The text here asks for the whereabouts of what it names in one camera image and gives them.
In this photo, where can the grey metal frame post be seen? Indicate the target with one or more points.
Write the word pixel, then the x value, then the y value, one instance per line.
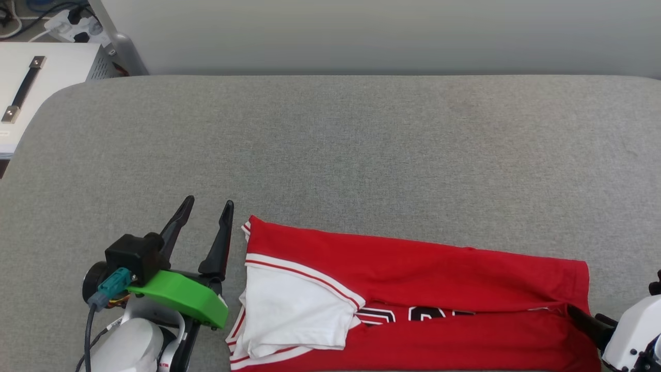
pixel 126 51

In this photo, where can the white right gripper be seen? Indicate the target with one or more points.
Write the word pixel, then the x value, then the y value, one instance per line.
pixel 635 330

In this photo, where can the white power strip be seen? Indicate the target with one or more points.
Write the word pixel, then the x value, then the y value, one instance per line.
pixel 77 28

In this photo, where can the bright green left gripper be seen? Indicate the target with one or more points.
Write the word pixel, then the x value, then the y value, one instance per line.
pixel 181 295

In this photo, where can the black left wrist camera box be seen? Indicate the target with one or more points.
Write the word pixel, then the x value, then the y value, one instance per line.
pixel 133 256

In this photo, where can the white cabinet box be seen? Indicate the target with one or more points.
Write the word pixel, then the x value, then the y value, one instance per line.
pixel 57 67

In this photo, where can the red and white jersey garment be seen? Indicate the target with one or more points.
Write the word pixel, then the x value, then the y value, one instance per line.
pixel 439 289

